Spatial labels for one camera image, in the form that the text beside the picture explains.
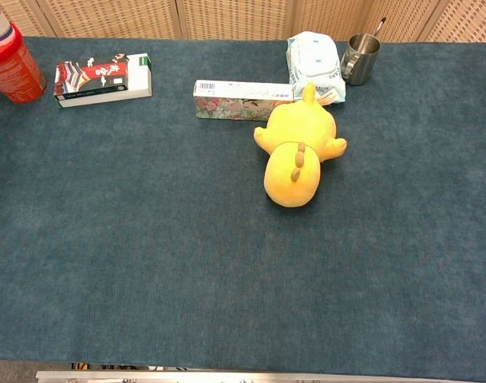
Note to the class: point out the yellow plush toy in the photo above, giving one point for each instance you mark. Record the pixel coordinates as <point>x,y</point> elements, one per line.
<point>298,131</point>

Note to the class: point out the blue table cloth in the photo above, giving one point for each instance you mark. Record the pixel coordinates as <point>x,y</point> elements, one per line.
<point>186,239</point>

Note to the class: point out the floral tissue box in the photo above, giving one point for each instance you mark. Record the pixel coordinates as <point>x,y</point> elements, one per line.
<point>234,101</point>

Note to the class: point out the white wet wipes pack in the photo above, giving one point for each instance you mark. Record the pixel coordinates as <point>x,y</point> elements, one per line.
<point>314,65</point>

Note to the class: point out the woven folding screen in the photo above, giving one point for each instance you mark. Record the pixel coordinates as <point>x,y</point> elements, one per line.
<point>242,18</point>

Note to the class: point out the stainless steel cup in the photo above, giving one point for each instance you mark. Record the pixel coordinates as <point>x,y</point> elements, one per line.
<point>360,61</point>

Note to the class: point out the red and white printed box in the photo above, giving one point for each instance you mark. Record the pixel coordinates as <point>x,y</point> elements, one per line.
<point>103,80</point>

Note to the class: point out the orange plastic bottle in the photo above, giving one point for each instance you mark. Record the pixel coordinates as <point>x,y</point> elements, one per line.
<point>13,68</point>

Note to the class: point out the aluminium frame rail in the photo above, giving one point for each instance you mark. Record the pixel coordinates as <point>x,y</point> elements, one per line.
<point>226,376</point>

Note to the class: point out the yellow robot base frame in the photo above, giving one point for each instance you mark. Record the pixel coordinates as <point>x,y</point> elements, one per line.
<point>80,366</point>

